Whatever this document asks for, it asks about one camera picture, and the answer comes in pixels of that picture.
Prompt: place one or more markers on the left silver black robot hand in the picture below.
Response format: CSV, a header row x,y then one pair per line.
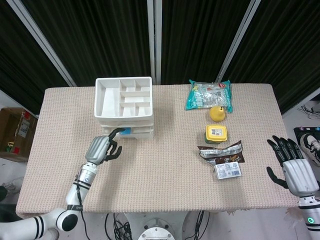
x,y
98,148

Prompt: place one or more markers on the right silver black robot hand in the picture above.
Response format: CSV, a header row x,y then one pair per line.
x,y
300,175

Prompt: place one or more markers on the clear drawer with blue box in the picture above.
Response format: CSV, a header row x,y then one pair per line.
x,y
142,130

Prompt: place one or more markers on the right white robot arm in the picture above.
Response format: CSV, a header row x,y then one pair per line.
x,y
311,220

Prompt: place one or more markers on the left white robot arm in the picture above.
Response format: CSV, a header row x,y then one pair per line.
x,y
73,196

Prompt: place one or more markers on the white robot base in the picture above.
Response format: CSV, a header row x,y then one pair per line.
x,y
155,225

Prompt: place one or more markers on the black white sneaker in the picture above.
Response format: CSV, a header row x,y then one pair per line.
x,y
312,145

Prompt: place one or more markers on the beige waffle tablecloth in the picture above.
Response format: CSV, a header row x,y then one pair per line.
x,y
162,162

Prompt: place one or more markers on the white blue carton box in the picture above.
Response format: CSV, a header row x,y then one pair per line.
x,y
227,171

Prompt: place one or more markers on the brown chocolate snack bag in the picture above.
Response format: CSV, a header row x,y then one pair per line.
x,y
225,156

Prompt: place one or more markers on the brown cardboard box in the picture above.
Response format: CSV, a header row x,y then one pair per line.
x,y
12,130

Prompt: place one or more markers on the green jar with yellow lid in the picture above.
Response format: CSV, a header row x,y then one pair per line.
x,y
216,132

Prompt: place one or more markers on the dark trouser leg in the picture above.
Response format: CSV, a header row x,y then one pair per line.
x,y
2,193

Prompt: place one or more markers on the teal snack bag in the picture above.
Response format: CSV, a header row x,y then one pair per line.
x,y
200,97

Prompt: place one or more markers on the white compartment drawer organizer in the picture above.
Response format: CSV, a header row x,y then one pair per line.
x,y
110,100

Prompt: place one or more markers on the grey partition post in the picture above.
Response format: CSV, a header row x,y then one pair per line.
x,y
155,42
237,42
42,42

